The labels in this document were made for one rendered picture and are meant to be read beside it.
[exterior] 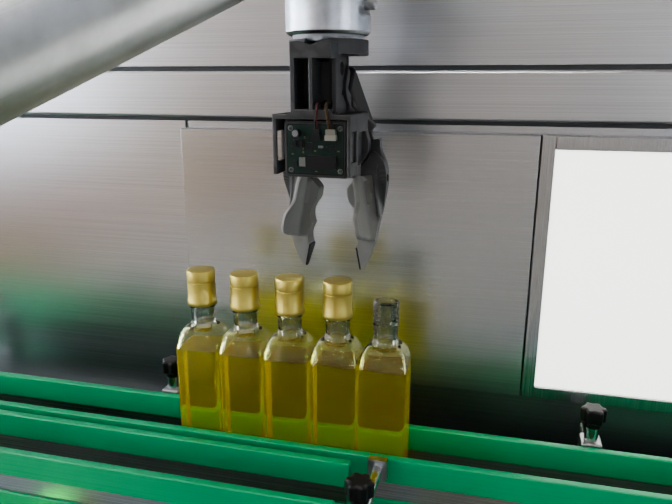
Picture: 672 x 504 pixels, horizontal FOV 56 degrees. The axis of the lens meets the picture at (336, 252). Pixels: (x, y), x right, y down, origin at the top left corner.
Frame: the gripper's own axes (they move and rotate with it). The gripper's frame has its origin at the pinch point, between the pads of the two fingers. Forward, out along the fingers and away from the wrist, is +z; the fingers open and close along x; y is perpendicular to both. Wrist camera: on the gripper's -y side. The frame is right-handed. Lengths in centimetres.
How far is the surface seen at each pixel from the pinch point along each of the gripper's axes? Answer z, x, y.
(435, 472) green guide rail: 26.1, 10.3, -4.6
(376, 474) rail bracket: 25.7, 4.1, -1.8
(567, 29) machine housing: -22.3, 20.8, -24.2
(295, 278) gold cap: 5.6, -7.1, -7.1
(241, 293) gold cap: 7.6, -13.4, -5.7
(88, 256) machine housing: 10, -47, -21
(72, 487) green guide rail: 28.8, -29.8, 6.7
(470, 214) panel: -0.4, 11.2, -20.8
